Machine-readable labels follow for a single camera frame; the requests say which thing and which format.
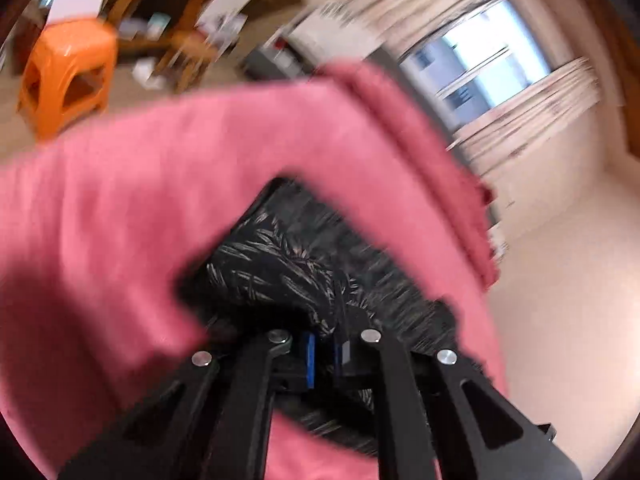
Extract wooden desk with clutter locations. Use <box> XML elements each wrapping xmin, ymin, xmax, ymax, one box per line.
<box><xmin>107</xmin><ymin>0</ymin><xmax>306</xmax><ymax>92</ymax></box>

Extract orange plastic stool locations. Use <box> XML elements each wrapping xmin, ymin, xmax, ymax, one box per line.
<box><xmin>17</xmin><ymin>22</ymin><xmax>120</xmax><ymax>141</ymax></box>

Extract brown wooden frame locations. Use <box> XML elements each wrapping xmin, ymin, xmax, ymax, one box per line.
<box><xmin>547</xmin><ymin>0</ymin><xmax>640</xmax><ymax>161</ymax></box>

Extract black leaf-print pants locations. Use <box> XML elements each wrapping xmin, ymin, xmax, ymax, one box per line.
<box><xmin>175</xmin><ymin>177</ymin><xmax>458</xmax><ymax>458</ymax></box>

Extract red duvet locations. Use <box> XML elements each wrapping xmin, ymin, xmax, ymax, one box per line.
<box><xmin>320</xmin><ymin>60</ymin><xmax>501</xmax><ymax>291</ymax></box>

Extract pink bed sheet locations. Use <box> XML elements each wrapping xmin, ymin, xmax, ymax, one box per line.
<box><xmin>0</xmin><ymin>80</ymin><xmax>511</xmax><ymax>480</ymax></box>

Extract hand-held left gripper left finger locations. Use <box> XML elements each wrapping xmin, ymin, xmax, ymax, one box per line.
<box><xmin>57</xmin><ymin>329</ymin><xmax>317</xmax><ymax>480</ymax></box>

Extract white paper sheet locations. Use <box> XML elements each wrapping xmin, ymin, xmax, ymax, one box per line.
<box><xmin>47</xmin><ymin>0</ymin><xmax>108</xmax><ymax>23</ymax></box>

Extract window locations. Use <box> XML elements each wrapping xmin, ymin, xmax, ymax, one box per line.
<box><xmin>405</xmin><ymin>0</ymin><xmax>556</xmax><ymax>131</ymax></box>

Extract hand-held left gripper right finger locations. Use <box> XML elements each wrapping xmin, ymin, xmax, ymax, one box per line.
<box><xmin>334</xmin><ymin>327</ymin><xmax>583</xmax><ymax>480</ymax></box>

